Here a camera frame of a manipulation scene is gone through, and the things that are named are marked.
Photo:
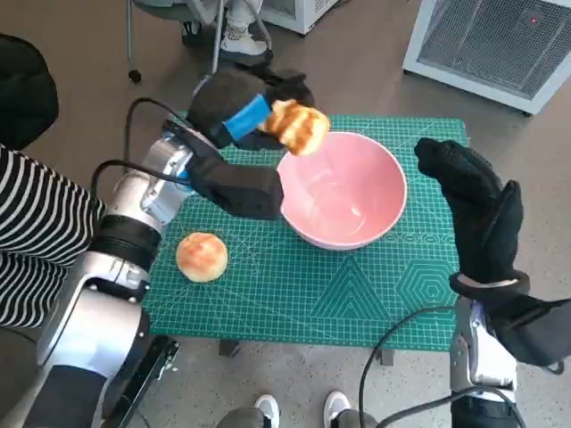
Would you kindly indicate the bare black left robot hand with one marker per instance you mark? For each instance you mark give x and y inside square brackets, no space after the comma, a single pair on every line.
[245,118]

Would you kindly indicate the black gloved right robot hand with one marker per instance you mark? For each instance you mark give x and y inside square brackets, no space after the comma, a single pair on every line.
[486,232]

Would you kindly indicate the lobed toy bread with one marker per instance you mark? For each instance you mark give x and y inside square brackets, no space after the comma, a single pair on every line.
[299,127]

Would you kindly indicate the pink bowl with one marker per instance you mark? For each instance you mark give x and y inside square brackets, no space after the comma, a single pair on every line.
[348,196]

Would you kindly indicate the round toy bread bun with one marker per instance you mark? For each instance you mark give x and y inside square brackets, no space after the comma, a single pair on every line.
[201,256]

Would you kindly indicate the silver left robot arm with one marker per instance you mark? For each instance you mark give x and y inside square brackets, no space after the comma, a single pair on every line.
[129,200]

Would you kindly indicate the seated person's legs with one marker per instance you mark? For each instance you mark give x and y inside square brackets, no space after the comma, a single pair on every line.
[241,42]

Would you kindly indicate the grey wheeled chair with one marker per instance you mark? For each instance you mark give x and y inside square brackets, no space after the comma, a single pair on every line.
[134,76]

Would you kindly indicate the white cabinet appliance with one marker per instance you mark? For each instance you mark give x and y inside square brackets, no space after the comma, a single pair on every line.
[303,13]

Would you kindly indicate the white appliance with mesh grille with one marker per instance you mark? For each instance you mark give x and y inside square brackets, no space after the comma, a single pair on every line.
[490,44]

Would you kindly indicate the green cutting mat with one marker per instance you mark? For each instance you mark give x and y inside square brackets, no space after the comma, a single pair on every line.
[290,303]

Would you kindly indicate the white shoe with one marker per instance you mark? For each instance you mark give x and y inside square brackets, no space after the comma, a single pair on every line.
[336,405]
[267,408]

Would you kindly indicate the grey leg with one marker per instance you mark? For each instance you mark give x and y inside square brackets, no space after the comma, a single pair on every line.
[241,419]
[354,420]

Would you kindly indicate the person in striped cloth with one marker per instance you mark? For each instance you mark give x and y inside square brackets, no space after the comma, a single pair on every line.
[35,214]

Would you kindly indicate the black metal bar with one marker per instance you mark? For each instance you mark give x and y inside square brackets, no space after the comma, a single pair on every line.
[151,370]

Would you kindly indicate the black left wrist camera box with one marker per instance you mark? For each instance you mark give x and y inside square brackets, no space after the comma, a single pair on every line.
[245,189]

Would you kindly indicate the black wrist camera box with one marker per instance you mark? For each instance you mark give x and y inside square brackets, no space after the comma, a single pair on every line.
[535,332]
[245,189]

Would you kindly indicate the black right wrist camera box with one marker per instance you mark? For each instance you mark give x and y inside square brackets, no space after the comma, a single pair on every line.
[535,332]

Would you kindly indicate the grey table leg bracket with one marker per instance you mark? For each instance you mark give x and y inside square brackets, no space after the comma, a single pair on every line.
[230,348]
[386,357]

